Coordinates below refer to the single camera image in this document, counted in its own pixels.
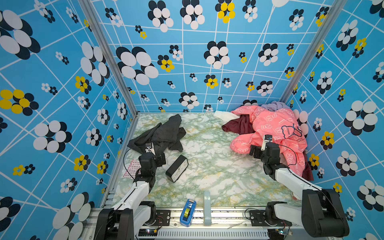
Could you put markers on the pink white packet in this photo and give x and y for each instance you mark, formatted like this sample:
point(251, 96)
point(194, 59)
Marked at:
point(133, 167)

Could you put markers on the pink printed cloth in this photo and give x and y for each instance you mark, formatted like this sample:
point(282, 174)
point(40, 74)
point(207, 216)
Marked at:
point(284, 128)

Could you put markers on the left circuit board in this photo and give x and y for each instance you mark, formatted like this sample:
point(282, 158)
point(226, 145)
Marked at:
point(148, 232)

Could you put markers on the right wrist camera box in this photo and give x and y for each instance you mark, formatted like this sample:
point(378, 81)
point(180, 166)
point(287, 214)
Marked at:
point(266, 139)

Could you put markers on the circuit board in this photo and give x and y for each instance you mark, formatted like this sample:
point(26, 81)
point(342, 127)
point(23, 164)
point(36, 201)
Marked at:
point(276, 235)
point(148, 232)

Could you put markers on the lavender cloth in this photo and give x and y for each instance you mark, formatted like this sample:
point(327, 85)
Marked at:
point(275, 106)

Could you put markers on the white cloth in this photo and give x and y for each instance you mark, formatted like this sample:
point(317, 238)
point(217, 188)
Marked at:
point(224, 116)

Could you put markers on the aluminium front rail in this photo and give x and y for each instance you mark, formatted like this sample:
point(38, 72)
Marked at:
point(231, 223)

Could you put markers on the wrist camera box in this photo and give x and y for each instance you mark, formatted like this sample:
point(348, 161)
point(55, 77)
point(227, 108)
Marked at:
point(266, 139)
point(149, 148)

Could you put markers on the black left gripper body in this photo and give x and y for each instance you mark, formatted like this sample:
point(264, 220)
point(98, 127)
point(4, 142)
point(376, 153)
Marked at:
point(153, 171)

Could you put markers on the maroon cloth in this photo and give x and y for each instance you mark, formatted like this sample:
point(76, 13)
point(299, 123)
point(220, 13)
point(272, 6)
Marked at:
point(240, 126)

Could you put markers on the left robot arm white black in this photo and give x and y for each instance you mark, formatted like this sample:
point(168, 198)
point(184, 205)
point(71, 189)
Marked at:
point(126, 217)

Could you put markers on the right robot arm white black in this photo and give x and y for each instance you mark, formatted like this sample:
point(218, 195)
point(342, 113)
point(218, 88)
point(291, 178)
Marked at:
point(321, 213)

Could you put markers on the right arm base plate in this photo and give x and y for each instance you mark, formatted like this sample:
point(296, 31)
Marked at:
point(258, 219)

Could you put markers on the blue tape dispenser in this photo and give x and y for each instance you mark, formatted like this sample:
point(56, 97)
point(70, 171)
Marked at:
point(188, 212)

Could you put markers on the right circuit board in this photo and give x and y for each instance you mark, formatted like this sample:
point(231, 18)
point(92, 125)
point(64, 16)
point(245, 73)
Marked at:
point(276, 235)

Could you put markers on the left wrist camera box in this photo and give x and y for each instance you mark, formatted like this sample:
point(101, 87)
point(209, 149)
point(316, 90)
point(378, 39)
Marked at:
point(149, 148)

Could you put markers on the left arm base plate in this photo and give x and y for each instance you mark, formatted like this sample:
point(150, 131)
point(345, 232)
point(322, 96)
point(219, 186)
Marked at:
point(162, 218)

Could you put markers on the dark grey cloth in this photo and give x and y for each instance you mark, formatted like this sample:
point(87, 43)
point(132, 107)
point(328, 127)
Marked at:
point(162, 136)

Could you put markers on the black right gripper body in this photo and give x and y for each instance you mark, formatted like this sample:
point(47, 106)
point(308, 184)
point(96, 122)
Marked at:
point(264, 159)

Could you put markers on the black white alarm clock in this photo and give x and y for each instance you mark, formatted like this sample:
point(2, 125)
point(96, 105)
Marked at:
point(176, 169)

